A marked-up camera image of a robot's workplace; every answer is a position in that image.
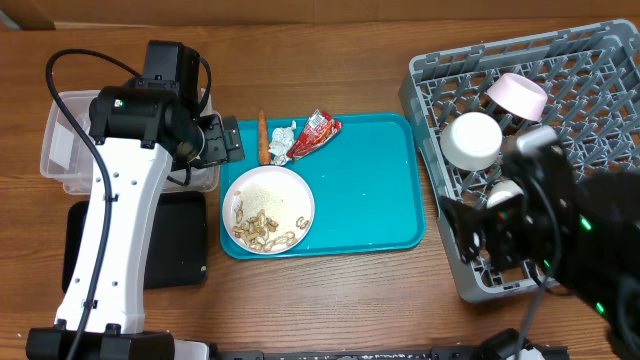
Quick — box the white plastic cup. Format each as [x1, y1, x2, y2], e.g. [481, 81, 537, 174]
[486, 180, 523, 208]

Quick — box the black tray bin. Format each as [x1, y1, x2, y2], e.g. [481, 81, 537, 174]
[61, 190, 209, 293]

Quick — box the white bowl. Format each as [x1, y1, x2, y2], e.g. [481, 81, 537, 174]
[440, 112, 503, 171]

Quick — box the red snack wrapper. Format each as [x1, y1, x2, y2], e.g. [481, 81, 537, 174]
[286, 110, 343, 161]

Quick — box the pink bowl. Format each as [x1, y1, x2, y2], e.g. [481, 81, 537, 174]
[486, 73, 548, 122]

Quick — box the white plate with food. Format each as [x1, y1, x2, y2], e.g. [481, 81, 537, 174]
[221, 166, 315, 256]

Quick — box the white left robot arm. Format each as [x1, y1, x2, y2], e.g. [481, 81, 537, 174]
[25, 40, 245, 359]

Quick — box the orange carrot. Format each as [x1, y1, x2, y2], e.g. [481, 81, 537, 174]
[258, 109, 271, 165]

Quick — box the grey dishwasher rack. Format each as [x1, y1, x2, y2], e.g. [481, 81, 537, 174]
[398, 18, 640, 304]

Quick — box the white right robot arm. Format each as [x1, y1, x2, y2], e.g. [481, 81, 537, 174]
[439, 144, 639, 359]

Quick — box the teal plastic tray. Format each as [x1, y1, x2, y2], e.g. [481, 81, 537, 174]
[219, 112, 427, 260]

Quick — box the foil ball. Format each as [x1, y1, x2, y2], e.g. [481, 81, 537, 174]
[269, 121, 296, 166]

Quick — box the clear plastic bin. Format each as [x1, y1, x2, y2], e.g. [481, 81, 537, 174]
[40, 90, 220, 195]

